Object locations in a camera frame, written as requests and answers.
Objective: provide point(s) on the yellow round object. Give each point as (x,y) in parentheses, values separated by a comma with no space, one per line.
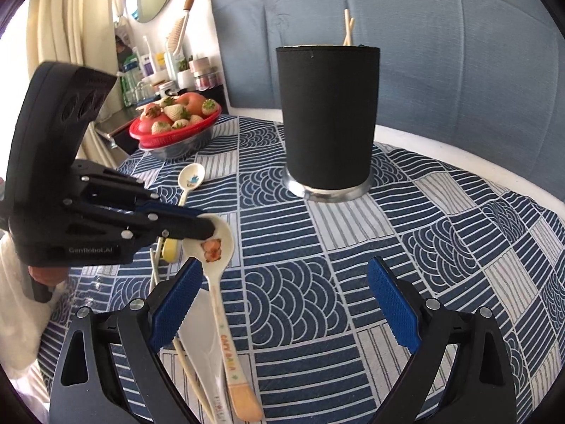
(170,251)

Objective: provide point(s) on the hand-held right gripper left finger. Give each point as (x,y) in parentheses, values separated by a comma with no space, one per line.
(176,304)

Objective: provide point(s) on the black utensil holder cup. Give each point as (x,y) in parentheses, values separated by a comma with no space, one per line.
(329,115)

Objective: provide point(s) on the green plastic bottle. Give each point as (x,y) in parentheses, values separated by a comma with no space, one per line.
(129,81)

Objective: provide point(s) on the small potted plant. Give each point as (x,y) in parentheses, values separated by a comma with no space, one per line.
(184,75)

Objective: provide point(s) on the small white spoon blue print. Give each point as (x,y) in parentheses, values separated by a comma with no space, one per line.
(192,179)

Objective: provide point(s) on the pink cosmetic jar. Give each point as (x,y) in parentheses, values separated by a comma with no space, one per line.
(204,75)

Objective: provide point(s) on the white bottle purple label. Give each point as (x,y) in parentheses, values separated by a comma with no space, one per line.
(148,59)

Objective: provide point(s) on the cream curtain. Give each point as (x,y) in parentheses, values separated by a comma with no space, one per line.
(66,31)

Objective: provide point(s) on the person's left hand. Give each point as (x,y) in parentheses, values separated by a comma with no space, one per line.
(46,276)

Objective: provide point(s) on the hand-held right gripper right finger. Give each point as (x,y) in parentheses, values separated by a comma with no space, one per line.
(393,309)

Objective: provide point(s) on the cream spoon with bear print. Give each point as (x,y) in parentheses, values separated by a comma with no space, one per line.
(218,274)

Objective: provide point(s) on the plain white ceramic spoon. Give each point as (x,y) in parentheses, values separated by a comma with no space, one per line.
(203,353)

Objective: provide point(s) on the red apple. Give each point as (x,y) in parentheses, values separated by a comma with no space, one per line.
(192,101)

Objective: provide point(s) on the steel bowl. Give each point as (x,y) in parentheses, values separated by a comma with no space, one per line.
(176,148)

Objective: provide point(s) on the person's left forearm white sleeve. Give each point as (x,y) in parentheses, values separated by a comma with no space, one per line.
(17,318)

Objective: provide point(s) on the blue patterned tablecloth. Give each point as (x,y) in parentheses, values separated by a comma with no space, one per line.
(309,251)

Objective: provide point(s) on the red plastic fruit basket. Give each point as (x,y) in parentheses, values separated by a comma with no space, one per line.
(145,134)

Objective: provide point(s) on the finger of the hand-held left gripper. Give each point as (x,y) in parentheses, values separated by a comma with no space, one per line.
(185,227)
(167,210)

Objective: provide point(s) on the wooden hairbrush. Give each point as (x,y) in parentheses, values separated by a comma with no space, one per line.
(178,31)

